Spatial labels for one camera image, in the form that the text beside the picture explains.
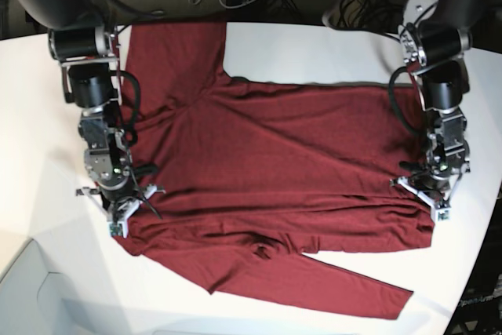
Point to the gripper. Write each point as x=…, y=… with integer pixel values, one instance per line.
x=109, y=163
x=446, y=157

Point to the dark red long-sleeve t-shirt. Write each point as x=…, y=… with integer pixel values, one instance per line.
x=260, y=177

